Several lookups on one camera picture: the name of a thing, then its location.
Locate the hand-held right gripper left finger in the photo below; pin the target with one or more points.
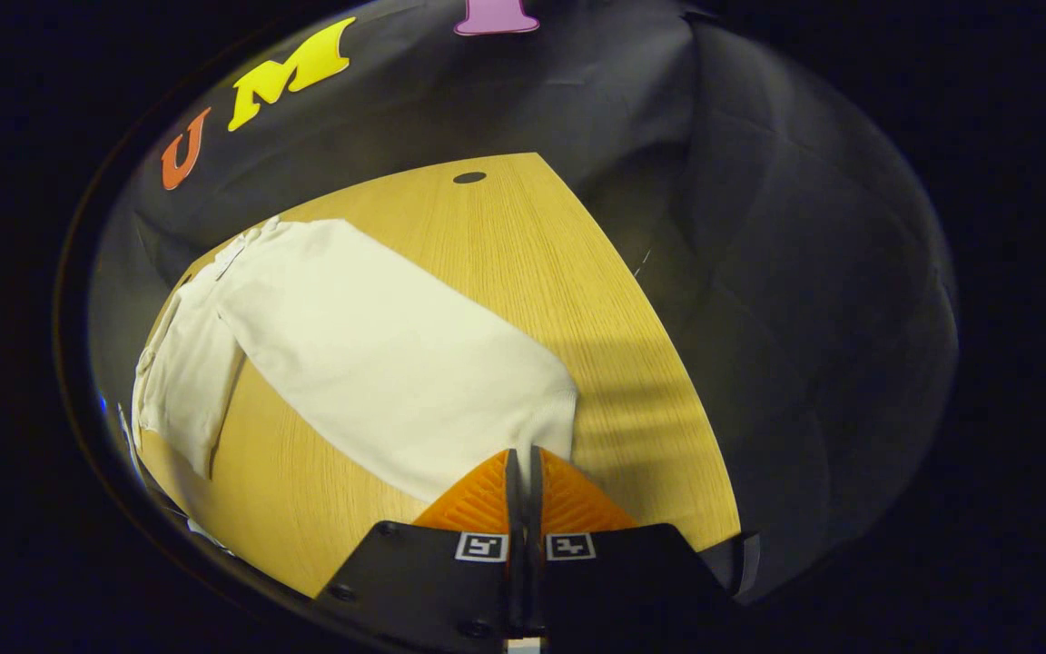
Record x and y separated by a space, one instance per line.
432 581

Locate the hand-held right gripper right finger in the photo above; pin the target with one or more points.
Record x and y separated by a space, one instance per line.
623 577

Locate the black backdrop cloth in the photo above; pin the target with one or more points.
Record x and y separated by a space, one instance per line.
759 300

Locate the cream knit sweater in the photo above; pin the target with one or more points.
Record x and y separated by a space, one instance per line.
378 354

